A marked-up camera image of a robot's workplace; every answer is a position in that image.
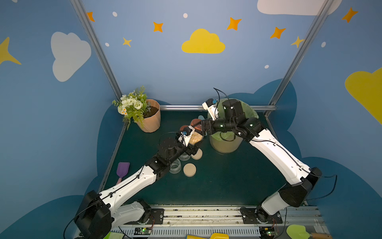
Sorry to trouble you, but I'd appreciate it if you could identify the beige jar lid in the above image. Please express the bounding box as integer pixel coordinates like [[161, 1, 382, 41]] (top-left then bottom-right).
[[191, 149, 203, 160], [183, 163, 197, 177]]

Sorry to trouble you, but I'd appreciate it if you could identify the beige lid oatmeal jar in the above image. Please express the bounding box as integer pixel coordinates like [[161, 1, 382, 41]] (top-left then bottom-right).
[[179, 153, 191, 161]]

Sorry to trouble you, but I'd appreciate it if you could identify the clear oatmeal jar front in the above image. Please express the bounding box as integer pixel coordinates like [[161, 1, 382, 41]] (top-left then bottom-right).
[[169, 159, 182, 174]]

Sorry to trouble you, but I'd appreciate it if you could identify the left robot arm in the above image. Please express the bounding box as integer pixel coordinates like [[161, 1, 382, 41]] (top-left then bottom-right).
[[73, 138, 201, 239]]

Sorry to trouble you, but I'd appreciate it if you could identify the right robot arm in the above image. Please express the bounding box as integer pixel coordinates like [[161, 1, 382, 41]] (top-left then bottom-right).
[[201, 99, 322, 224]]

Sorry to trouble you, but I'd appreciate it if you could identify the mesh bin green bag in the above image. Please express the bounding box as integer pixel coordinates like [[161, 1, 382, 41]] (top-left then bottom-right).
[[209, 100, 259, 154]]

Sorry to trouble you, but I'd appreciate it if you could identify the terracotta flower pot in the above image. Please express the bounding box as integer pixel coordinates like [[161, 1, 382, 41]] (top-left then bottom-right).
[[137, 99, 161, 133]]

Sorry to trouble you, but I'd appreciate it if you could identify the purple pink toy spatula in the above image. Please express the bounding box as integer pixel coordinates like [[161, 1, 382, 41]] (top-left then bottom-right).
[[116, 162, 130, 185]]

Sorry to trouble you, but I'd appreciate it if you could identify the white flowers green plant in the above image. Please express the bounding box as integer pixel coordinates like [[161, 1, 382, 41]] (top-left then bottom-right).
[[112, 86, 151, 126]]

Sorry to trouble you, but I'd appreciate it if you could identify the yellow toy scoop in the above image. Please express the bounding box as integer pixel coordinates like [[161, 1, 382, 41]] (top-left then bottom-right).
[[186, 232, 230, 239]]

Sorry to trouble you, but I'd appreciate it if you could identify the left controller board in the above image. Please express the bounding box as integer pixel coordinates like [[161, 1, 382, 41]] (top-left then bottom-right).
[[134, 228, 152, 236]]

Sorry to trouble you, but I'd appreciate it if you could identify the controller board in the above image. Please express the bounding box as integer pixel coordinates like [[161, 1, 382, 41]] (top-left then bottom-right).
[[134, 228, 152, 236], [259, 227, 277, 239]]

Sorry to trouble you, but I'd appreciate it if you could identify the right controller board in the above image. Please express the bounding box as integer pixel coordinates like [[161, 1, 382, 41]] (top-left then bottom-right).
[[259, 227, 277, 239]]

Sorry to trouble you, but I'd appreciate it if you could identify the green toy tool left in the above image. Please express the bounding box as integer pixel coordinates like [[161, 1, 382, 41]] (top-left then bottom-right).
[[103, 232, 125, 239]]

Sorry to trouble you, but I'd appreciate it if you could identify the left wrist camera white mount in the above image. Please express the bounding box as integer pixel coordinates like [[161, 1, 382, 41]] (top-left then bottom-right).
[[178, 125, 195, 146]]

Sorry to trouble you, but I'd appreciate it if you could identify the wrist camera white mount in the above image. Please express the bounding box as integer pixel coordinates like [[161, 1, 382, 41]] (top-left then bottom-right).
[[178, 125, 195, 146], [202, 99, 219, 120]]

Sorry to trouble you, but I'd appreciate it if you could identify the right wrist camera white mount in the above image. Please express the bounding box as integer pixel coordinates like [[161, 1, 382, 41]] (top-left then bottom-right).
[[202, 99, 219, 120]]

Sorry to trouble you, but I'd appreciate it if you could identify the aluminium front rail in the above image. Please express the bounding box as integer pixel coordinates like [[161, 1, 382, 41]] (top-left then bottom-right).
[[109, 202, 330, 239]]

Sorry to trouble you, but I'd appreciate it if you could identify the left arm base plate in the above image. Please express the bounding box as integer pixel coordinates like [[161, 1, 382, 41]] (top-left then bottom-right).
[[129, 209, 164, 225]]

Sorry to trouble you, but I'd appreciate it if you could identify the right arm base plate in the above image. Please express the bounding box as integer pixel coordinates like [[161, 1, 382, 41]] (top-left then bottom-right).
[[239, 207, 283, 224]]

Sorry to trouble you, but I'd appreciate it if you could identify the green toy spatula wooden handle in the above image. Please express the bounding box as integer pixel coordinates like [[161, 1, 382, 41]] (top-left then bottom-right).
[[286, 225, 333, 239]]

